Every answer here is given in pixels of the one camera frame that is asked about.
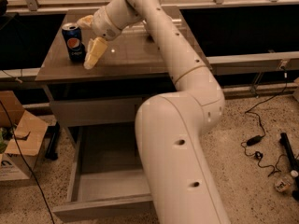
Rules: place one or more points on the black metal bar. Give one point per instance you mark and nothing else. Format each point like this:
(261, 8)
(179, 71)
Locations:
(294, 163)

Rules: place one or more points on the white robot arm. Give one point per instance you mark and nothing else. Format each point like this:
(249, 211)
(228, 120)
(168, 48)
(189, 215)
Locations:
(168, 126)

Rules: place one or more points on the brown cardboard box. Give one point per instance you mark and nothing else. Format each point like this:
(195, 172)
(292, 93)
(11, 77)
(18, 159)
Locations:
(22, 135)

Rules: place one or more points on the blue pepsi can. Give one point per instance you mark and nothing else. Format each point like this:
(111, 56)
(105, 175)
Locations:
(73, 40)

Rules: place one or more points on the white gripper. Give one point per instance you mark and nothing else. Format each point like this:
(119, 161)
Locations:
(104, 25)

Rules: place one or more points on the open grey middle drawer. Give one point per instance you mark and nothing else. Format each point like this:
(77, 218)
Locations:
(107, 178)

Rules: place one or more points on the closed grey top drawer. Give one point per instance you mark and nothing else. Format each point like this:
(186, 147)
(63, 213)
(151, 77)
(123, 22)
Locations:
(93, 112)

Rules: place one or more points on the black stand foot left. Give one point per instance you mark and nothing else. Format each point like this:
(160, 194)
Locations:
(53, 134)

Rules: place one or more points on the grey drawer cabinet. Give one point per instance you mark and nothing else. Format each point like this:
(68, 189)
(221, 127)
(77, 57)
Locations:
(131, 68)

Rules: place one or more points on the small plastic bottle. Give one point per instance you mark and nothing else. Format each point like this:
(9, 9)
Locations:
(284, 182)

